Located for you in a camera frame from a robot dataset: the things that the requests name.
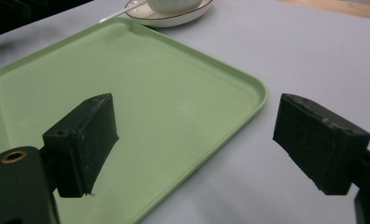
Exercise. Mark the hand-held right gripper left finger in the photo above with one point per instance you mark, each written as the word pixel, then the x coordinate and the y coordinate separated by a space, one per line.
pixel 80 146

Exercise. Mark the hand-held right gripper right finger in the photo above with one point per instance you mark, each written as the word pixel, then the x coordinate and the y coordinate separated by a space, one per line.
pixel 320 146

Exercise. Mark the green plastic tray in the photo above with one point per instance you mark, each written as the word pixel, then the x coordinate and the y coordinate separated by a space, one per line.
pixel 161 93

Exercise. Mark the white spoon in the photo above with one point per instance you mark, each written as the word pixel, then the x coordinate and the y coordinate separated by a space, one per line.
pixel 120 12

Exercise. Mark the white saucer with dark rim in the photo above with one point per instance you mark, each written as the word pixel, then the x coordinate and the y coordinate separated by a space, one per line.
pixel 173 17

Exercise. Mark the white ribbed cup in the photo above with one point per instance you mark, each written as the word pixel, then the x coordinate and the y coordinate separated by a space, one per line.
pixel 173 5

